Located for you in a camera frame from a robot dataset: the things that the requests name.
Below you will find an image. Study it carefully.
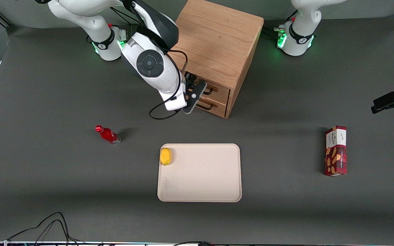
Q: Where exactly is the yellow lemon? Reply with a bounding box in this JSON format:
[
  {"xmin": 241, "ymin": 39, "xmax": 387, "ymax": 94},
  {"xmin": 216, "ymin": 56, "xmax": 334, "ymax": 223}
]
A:
[{"xmin": 160, "ymin": 147, "xmax": 173, "ymax": 166}]

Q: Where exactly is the red bottle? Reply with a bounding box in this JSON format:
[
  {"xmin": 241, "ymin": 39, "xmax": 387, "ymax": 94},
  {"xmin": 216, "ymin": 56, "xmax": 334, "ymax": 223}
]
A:
[{"xmin": 95, "ymin": 125, "xmax": 121, "ymax": 145}]

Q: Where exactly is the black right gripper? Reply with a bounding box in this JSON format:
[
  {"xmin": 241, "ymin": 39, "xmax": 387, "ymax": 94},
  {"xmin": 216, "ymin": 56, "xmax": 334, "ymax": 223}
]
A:
[{"xmin": 183, "ymin": 71, "xmax": 202, "ymax": 110}]

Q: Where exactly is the wooden drawer cabinet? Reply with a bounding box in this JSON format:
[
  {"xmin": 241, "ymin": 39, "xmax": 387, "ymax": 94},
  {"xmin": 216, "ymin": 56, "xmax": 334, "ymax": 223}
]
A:
[{"xmin": 168, "ymin": 0, "xmax": 264, "ymax": 119}]

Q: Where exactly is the beige plastic tray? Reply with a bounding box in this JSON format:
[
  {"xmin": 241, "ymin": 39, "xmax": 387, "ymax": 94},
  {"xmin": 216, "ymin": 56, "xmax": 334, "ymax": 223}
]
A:
[{"xmin": 157, "ymin": 143, "xmax": 242, "ymax": 203}]

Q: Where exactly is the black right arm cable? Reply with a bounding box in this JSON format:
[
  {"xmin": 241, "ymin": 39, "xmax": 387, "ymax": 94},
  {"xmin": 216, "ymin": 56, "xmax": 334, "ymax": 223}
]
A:
[{"xmin": 148, "ymin": 50, "xmax": 188, "ymax": 120}]

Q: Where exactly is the red plaid cookie box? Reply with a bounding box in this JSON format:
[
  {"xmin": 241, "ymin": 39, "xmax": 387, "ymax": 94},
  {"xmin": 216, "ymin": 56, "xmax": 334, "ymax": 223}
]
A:
[{"xmin": 323, "ymin": 125, "xmax": 348, "ymax": 177}]

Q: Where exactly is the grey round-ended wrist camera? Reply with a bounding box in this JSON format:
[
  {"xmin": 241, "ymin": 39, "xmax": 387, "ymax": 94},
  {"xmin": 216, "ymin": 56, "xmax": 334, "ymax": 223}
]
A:
[{"xmin": 182, "ymin": 79, "xmax": 208, "ymax": 115}]

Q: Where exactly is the black floor cable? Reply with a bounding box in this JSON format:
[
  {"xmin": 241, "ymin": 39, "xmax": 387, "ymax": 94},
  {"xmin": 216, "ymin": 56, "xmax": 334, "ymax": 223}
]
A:
[
  {"xmin": 7, "ymin": 212, "xmax": 81, "ymax": 244},
  {"xmin": 33, "ymin": 219, "xmax": 71, "ymax": 244},
  {"xmin": 173, "ymin": 241, "xmax": 214, "ymax": 246}
]

